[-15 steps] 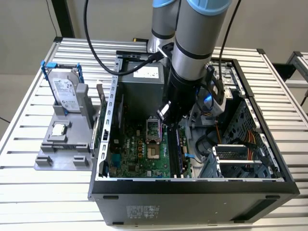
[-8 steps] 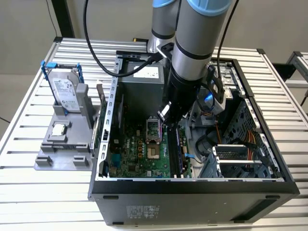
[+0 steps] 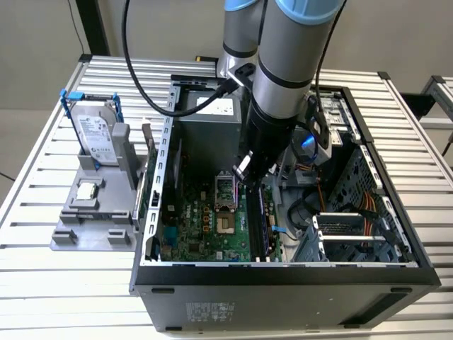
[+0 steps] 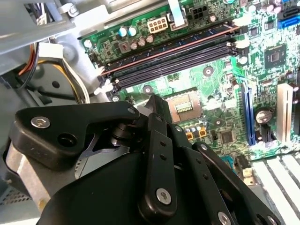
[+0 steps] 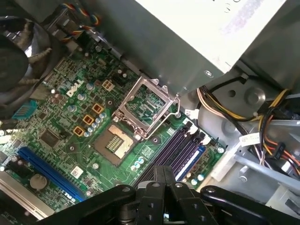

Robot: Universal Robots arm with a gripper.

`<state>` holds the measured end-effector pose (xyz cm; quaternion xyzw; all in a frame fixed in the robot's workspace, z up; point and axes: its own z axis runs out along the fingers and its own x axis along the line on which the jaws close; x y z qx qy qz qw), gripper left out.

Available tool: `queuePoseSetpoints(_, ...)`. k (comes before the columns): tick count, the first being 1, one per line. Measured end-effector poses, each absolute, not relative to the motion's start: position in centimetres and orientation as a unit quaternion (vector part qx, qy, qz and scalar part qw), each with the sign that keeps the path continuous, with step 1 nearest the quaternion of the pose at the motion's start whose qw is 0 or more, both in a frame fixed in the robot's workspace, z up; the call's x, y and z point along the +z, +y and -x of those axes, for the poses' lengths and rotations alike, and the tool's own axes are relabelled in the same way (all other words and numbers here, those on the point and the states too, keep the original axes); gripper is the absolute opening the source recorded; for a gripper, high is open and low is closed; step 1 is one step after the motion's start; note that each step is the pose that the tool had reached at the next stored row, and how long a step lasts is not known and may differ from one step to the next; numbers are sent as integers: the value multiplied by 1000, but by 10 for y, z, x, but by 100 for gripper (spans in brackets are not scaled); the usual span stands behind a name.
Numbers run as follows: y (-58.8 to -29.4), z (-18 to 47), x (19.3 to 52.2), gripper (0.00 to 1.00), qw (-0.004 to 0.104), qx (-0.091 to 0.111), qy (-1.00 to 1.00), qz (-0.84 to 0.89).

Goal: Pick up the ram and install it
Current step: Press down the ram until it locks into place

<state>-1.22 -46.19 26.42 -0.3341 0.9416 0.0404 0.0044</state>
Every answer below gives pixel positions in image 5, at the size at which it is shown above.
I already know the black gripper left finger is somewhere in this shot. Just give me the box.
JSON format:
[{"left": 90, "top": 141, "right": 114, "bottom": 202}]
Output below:
[{"left": 37, "top": 165, "right": 166, "bottom": 225}]

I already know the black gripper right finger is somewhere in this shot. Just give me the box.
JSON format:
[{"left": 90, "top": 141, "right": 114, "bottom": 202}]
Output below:
[{"left": 165, "top": 165, "right": 300, "bottom": 225}]

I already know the black RAM slot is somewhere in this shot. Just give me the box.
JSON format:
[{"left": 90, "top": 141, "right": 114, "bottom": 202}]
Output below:
[
  {"left": 174, "top": 135, "right": 211, "bottom": 183},
  {"left": 164, "top": 132, "right": 204, "bottom": 183},
  {"left": 135, "top": 121, "right": 192, "bottom": 187},
  {"left": 142, "top": 126, "right": 197, "bottom": 186}
]

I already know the CPU socket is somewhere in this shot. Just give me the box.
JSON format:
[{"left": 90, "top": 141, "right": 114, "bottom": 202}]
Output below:
[{"left": 92, "top": 123, "right": 137, "bottom": 167}]

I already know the grey metal disk bay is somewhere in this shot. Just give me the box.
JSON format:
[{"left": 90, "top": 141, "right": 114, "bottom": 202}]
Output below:
[{"left": 210, "top": 119, "right": 300, "bottom": 218}]

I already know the green motherboard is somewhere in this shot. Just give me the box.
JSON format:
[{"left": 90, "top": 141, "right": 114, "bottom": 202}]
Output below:
[{"left": 0, "top": 46, "right": 228, "bottom": 213}]

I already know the blue expansion slot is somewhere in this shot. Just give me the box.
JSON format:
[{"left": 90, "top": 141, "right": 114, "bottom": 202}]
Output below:
[{"left": 17, "top": 146, "right": 85, "bottom": 203}]

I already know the metal socket cover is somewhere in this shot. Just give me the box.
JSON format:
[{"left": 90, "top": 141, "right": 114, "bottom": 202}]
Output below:
[{"left": 112, "top": 76, "right": 177, "bottom": 141}]

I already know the white expansion slot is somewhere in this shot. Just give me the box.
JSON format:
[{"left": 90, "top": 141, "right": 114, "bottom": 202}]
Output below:
[{"left": 0, "top": 172, "right": 56, "bottom": 220}]

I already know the teal board connector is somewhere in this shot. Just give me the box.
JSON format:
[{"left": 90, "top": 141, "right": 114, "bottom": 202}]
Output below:
[{"left": 11, "top": 99, "right": 40, "bottom": 120}]

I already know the grey power supply unit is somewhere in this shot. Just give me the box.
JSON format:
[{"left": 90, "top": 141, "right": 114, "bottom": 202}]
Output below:
[{"left": 79, "top": 0, "right": 300, "bottom": 97}]

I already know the black case fan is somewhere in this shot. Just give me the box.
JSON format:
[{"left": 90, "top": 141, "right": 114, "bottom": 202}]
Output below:
[{"left": 0, "top": 15, "right": 60, "bottom": 118}]

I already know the motherboard power wire bundle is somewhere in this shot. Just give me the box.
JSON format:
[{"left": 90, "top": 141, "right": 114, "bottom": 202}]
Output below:
[{"left": 195, "top": 84, "right": 292, "bottom": 123}]

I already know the orange wire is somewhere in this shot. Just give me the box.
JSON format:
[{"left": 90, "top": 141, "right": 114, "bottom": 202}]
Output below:
[{"left": 257, "top": 110, "right": 300, "bottom": 175}]

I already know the braided fan cable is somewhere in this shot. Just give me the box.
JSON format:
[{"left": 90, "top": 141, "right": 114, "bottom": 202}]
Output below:
[{"left": 18, "top": 20, "right": 53, "bottom": 85}]

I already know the multicoloured thin wire bundle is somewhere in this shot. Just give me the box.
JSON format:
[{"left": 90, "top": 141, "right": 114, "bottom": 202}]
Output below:
[{"left": 60, "top": 2, "right": 103, "bottom": 43}]

